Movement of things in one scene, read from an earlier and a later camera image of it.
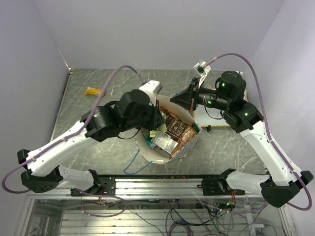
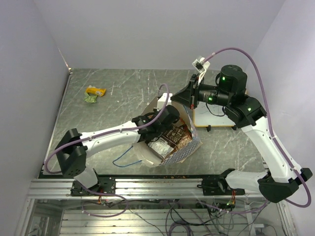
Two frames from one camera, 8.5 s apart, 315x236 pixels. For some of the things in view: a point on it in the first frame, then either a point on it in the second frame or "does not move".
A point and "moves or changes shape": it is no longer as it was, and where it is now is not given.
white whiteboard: (204, 116) does not move
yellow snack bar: (92, 91) does not move
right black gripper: (189, 97) does not move
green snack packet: (162, 128) moves or changes shape
